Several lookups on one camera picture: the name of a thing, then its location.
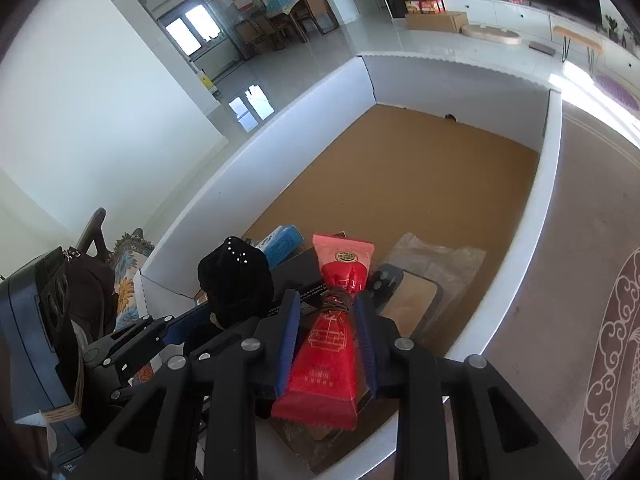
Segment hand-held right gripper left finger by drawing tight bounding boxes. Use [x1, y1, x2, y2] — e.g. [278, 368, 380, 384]
[85, 289, 302, 480]

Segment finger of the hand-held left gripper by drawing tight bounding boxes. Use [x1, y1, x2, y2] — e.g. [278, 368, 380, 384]
[81, 304, 220, 391]

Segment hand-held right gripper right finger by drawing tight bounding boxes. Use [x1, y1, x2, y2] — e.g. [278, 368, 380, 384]
[354, 292, 585, 480]

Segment black velvet pouch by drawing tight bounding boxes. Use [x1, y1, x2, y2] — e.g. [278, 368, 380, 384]
[197, 236, 275, 322]

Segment phone case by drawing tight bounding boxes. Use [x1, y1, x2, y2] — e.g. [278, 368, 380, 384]
[370, 232, 487, 342]

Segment blue white carton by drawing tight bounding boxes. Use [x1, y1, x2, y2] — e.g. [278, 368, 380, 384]
[255, 225, 305, 270]

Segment large white cardboard box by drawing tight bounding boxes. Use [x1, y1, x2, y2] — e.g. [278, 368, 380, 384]
[140, 52, 564, 480]

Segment patterned chair cushion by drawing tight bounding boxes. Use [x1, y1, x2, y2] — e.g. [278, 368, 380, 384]
[107, 229, 156, 334]

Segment dark wooden chair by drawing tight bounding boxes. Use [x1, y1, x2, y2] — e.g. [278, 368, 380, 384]
[79, 207, 109, 262]

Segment glass balcony door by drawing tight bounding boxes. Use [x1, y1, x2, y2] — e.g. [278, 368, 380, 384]
[157, 0, 266, 79]

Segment blue cloth dining table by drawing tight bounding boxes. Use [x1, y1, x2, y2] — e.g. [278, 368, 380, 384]
[265, 0, 302, 43]

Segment brown cardboard box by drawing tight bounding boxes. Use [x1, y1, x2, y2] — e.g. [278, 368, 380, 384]
[404, 11, 469, 34]

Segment round beige floor pad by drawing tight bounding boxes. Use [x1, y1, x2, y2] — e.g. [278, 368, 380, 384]
[462, 23, 522, 46]

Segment red orange carton row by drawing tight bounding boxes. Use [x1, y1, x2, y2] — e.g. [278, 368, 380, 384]
[404, 0, 445, 15]

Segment purple round floor mat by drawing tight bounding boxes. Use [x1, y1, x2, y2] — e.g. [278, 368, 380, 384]
[594, 73, 640, 112]

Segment white television cabinet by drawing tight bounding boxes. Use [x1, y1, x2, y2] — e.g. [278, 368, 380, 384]
[442, 0, 640, 77]

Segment wooden bench hairpin legs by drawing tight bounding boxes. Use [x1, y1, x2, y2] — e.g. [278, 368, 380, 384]
[552, 26, 604, 76]

